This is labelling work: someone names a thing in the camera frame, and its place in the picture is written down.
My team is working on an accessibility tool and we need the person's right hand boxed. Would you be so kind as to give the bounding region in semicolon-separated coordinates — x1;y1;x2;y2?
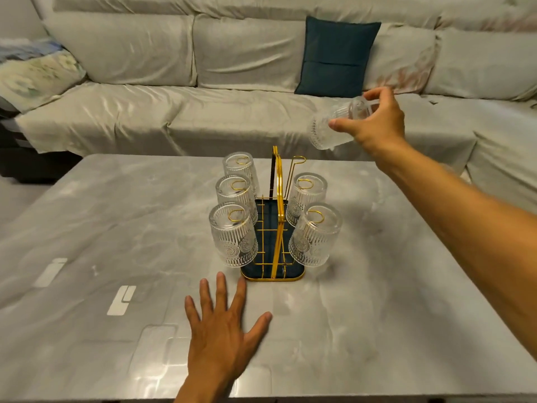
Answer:
328;86;407;171

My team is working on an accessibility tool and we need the person's left hand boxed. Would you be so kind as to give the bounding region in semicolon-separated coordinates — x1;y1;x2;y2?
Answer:
184;271;274;391

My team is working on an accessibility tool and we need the ribbed glass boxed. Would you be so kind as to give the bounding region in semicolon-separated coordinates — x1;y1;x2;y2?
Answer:
286;172;328;226
208;202;259;268
222;151;261;198
288;202;343;268
307;96;380;151
215;175;259;225

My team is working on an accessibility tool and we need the gold wire cup rack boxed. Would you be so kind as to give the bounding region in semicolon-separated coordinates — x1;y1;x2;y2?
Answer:
228;146;326;283

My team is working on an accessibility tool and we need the person's right forearm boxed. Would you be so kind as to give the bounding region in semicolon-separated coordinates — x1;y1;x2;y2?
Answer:
373;140;537;362

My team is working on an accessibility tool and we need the pink floral sofa back cushion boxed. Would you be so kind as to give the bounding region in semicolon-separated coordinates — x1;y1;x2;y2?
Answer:
362;24;439;95

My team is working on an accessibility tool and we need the dark teal cushion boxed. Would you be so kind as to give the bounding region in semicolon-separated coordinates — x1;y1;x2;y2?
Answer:
294;15;381;99

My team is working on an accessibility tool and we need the grey sofa back cushion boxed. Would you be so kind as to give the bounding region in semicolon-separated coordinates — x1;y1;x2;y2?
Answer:
44;12;197;87
423;28;537;101
192;14;308;93

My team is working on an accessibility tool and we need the grey marble table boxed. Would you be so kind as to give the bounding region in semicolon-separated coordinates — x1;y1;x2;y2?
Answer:
0;153;537;403

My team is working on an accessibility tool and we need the grey covered sofa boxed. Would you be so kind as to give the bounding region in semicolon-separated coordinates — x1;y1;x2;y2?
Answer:
15;0;537;214

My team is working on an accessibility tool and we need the pale floral cushion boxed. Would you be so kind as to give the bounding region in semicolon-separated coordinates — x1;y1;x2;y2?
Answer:
0;49;87;114

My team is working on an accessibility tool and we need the pile of blue clothes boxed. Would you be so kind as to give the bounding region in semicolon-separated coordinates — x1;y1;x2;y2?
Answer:
0;37;64;63

